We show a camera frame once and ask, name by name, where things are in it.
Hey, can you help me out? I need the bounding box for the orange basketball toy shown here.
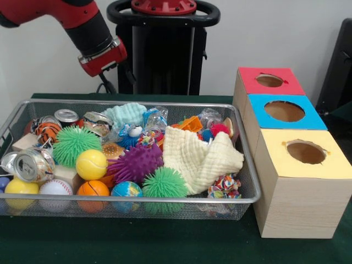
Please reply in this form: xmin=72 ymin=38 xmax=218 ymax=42
xmin=77 ymin=180 xmax=111 ymax=214

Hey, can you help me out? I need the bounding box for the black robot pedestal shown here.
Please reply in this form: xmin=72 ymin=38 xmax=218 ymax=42
xmin=107 ymin=0 xmax=221 ymax=95

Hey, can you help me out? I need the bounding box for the tiger striped plush toy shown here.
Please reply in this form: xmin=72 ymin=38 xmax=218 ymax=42
xmin=36 ymin=122 xmax=62 ymax=145

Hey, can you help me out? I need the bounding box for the green spiky ball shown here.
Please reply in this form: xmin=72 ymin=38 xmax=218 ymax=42
xmin=52 ymin=125 xmax=103 ymax=168
xmin=142 ymin=167 xmax=189 ymax=215

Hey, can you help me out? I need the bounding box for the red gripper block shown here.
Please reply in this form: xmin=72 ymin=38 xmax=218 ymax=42
xmin=79 ymin=36 xmax=137 ymax=94

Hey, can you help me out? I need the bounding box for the blue globe ball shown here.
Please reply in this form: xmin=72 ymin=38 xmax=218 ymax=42
xmin=111 ymin=181 xmax=144 ymax=214

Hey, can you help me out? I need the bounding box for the yellow tennis ball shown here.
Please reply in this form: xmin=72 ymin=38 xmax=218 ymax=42
xmin=75 ymin=149 xmax=108 ymax=181

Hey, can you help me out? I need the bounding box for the black chair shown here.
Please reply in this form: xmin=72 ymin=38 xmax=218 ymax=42
xmin=316 ymin=18 xmax=352 ymax=119

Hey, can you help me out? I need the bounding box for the white baseball toy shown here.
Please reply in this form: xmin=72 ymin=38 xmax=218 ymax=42
xmin=38 ymin=179 xmax=74 ymax=213

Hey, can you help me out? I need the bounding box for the purple spiky ball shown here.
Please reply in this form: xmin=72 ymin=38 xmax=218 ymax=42
xmin=108 ymin=144 xmax=164 ymax=185

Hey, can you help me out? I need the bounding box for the wooden box with three holes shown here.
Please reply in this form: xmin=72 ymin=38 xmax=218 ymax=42
xmin=233 ymin=67 xmax=352 ymax=239

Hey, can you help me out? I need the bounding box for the shallow clear mesh bin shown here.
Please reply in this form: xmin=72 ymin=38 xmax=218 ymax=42
xmin=0 ymin=99 xmax=262 ymax=221

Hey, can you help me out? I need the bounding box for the cream muslin cloth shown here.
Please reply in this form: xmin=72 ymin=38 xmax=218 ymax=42
xmin=163 ymin=126 xmax=245 ymax=196

